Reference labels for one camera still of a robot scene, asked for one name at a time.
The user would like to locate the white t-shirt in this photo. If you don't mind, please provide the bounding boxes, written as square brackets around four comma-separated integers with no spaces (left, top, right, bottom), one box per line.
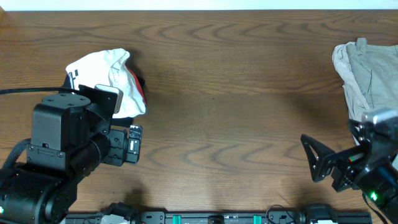
[65,48,147,119]

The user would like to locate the grey beige garment pile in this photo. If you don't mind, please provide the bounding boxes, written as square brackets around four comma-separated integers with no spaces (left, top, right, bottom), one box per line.
[331,38,397,121]

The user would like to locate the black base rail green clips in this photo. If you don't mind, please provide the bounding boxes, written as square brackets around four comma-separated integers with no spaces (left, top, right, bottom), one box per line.
[62,203,373,224]

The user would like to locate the black folded garment red trim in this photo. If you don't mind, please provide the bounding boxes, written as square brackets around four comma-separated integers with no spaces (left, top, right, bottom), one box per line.
[62,66,146,127]

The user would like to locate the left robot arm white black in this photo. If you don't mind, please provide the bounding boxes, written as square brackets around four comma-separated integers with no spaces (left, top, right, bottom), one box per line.
[1,85,142,223]

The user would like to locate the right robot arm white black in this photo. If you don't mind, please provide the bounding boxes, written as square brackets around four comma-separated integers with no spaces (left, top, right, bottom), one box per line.
[300,118,397,223]

